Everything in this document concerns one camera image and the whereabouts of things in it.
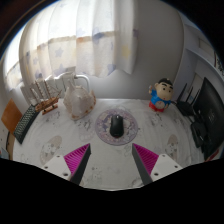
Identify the black keyboard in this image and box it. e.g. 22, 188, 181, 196
13, 104, 40, 145

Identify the cartoon boy figurine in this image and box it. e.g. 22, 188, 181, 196
148, 77, 175, 113

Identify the white star-print curtain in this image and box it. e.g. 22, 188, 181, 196
3, 0, 139, 91

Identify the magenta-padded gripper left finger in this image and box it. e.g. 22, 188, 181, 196
41, 143, 92, 186

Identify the black router with antennas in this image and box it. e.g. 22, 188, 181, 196
175, 83, 203, 118

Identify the wooden chair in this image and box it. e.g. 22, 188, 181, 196
0, 98, 24, 158

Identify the black computer mouse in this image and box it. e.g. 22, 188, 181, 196
109, 114, 125, 139

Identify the black monitor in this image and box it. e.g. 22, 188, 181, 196
193, 77, 224, 160

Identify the round purple printed mouse pad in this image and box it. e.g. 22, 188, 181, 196
94, 108, 139, 147

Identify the white printed tablecloth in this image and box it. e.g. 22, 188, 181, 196
12, 98, 214, 191

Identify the large white conch shell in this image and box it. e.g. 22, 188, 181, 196
62, 82, 97, 121

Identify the white wall shelf unit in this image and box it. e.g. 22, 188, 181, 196
186, 23, 224, 81

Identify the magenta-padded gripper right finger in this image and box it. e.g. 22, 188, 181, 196
131, 143, 184, 186

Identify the wooden model sailing ship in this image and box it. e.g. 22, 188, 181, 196
29, 78, 63, 116

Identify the white radiator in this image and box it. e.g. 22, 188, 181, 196
19, 71, 91, 101

